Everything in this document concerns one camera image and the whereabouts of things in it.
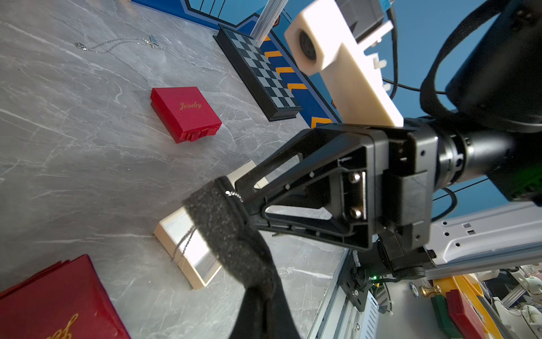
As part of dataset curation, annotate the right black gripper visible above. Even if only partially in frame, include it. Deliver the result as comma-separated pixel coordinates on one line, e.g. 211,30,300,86
235,122,440,280

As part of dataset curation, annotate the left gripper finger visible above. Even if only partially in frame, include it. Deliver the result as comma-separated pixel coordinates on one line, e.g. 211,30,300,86
230,281,301,339

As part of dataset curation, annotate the cream box base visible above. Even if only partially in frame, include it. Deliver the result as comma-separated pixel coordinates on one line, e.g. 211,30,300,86
154,161,255,290

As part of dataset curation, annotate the red jewelry box lid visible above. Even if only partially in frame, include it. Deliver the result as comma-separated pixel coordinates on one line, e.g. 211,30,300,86
150,87,222,144

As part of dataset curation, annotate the red jewelry box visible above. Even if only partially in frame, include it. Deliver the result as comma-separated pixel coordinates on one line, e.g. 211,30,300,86
1,254,130,338

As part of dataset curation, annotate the silver pearl necklace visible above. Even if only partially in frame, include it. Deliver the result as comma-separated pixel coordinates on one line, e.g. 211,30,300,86
74,35,164,55

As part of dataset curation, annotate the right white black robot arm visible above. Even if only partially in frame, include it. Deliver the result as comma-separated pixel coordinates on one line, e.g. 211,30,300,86
236,1,541,279

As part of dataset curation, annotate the black white chessboard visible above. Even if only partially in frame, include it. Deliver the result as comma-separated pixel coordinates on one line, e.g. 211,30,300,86
215,25,302,121

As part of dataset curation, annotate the aluminium front rail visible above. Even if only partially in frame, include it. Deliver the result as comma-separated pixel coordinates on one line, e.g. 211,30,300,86
308,250,393,339

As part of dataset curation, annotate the right aluminium corner post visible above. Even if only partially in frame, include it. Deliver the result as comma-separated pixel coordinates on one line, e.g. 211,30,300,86
251,0,289,47

